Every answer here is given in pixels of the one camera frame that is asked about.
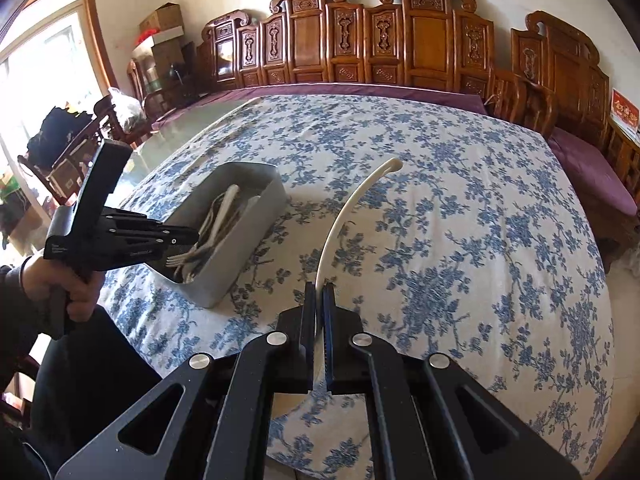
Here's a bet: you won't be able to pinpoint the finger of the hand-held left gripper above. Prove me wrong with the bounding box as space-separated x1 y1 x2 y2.
102 209 202 257

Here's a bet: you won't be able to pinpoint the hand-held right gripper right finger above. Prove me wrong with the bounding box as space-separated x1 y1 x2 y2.
321 282 583 480

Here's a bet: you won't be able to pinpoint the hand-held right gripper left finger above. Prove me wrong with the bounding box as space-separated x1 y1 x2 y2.
54 282 319 480

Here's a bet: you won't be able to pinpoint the grey metal tray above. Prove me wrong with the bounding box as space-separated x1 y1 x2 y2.
150 161 290 310

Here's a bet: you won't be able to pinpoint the long white plastic spoon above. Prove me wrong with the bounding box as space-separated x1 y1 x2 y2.
314 156 403 356

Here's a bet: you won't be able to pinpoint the person's left forearm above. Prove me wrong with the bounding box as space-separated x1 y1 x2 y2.
0 264 32 331

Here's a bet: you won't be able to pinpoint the person's left hand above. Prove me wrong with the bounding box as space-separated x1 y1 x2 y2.
22 255 104 324

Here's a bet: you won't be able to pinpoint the wooden chair with bag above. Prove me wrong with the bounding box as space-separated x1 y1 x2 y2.
17 130 108 206

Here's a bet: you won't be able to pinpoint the dark wooden chair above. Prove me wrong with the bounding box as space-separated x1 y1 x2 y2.
92 95 152 147

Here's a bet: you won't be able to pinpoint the black bag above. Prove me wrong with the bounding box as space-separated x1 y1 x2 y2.
27 106 98 161

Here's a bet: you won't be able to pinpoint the clear plastic bag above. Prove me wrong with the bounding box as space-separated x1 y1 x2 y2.
106 87 152 133

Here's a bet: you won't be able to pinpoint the wooden glass cabinet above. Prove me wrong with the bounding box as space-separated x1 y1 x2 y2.
127 57 202 112

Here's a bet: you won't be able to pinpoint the blue floral tablecloth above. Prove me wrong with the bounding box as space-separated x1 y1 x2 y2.
97 94 616 476

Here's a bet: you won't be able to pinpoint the wooden framed window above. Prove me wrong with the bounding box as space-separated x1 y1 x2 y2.
0 0 119 171

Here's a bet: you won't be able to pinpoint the person's black pants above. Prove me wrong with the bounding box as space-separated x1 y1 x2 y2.
0 305 168 480

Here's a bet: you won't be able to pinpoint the small cardboard box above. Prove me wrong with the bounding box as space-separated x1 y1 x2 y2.
139 2 184 34

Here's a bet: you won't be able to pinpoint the long purple sofa cushion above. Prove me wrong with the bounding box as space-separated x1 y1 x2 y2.
152 82 488 130

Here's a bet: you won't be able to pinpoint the long carved wooden sofa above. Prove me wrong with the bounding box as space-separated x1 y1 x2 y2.
197 0 498 103

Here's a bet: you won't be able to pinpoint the wooden dining chair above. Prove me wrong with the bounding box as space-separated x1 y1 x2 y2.
522 80 560 138
490 69 528 123

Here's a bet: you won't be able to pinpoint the purple armchair cushion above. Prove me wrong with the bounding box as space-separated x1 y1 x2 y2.
547 127 639 217

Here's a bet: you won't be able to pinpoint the carved wooden armchair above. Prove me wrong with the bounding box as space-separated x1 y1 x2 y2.
510 10 640 186

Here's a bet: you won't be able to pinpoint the red gift box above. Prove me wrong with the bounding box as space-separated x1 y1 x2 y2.
611 89 640 133

